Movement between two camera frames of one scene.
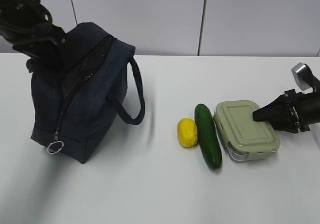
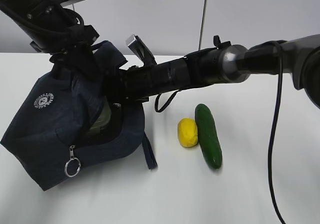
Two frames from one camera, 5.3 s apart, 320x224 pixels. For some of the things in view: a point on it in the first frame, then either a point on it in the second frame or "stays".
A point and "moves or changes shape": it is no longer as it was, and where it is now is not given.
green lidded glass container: (243, 138) → (104, 118)
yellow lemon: (187, 132) stays
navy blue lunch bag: (79, 88) moves or changes shape
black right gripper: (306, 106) → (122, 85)
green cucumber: (208, 135) stays
